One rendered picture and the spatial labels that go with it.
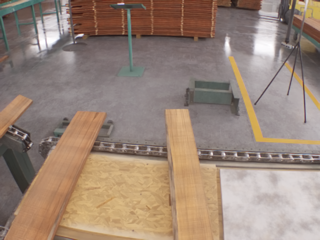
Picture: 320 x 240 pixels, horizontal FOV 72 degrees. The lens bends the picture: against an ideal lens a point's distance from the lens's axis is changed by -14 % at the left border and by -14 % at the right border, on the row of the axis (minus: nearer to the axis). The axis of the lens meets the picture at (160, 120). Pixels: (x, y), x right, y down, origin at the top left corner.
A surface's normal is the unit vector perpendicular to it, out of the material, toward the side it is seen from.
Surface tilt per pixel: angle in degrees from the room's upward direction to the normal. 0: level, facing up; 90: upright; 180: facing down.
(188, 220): 0
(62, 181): 0
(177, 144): 0
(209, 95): 90
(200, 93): 90
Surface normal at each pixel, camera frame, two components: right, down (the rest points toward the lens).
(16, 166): -0.11, 0.57
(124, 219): 0.00, -0.82
